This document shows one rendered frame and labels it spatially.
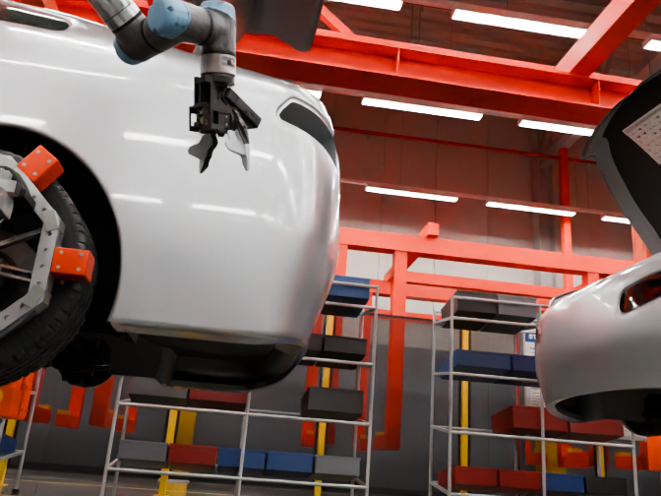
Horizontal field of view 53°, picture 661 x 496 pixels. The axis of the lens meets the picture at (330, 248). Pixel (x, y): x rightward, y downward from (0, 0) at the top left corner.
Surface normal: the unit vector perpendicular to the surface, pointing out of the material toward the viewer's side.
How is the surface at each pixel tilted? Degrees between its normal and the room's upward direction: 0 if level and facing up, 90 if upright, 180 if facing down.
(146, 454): 83
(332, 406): 83
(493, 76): 90
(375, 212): 90
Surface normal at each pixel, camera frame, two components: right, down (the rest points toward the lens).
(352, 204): 0.14, -0.30
